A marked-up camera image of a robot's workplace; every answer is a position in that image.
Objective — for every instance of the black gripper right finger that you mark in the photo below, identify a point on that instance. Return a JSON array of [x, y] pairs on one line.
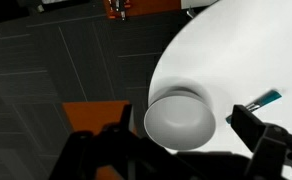
[[252, 130]]

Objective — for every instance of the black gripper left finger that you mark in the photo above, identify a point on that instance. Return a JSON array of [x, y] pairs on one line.
[[119, 153]]

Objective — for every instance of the green marker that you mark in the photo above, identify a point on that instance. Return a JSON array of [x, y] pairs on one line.
[[264, 99]]

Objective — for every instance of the white bowl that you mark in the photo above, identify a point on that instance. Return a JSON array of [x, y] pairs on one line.
[[181, 123]]

